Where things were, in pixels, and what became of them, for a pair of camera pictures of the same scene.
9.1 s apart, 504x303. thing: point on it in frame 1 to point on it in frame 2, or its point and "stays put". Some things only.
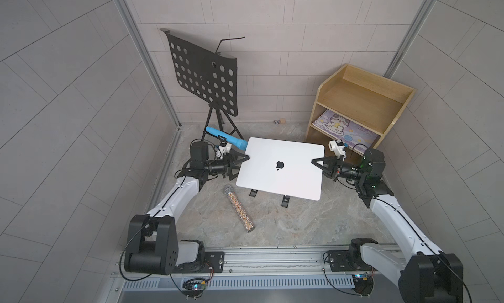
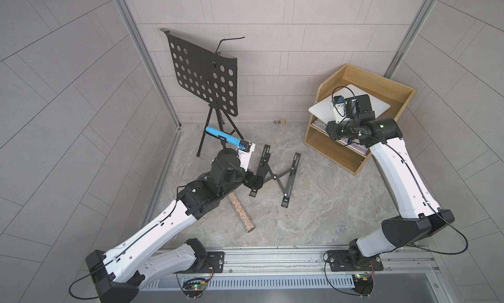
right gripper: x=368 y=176 to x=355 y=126
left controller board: x=194 y=286 stays put
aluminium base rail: x=263 y=267 stays put
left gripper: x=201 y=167 to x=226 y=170
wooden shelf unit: x=371 y=101 stays put
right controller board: x=363 y=283 stays put
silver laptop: x=283 y=167 to x=325 y=107
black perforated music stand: x=210 y=77 stays put
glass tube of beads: x=229 y=190 stays put
